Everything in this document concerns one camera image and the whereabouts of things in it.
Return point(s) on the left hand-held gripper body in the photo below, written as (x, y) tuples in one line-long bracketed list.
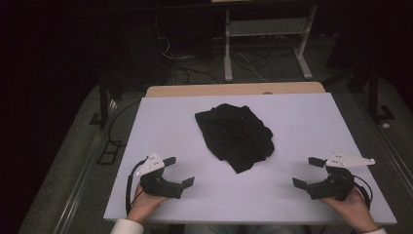
[(159, 187)]

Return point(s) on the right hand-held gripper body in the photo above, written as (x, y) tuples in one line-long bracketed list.
[(334, 188)]

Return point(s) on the black pants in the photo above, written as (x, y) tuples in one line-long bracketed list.
[(233, 136)]

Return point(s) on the person's left hand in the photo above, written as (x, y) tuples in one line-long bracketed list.
[(142, 204)]

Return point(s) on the person's right hand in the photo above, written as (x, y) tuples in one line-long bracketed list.
[(355, 208)]

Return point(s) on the small white round object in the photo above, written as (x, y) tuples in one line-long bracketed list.
[(385, 125)]

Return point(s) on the black metal stand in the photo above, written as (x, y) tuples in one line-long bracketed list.
[(104, 104), (373, 94)]

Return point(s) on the white metal stand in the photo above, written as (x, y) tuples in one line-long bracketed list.
[(266, 26)]

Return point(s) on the black floor bracket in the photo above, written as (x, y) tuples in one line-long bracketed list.
[(103, 159)]

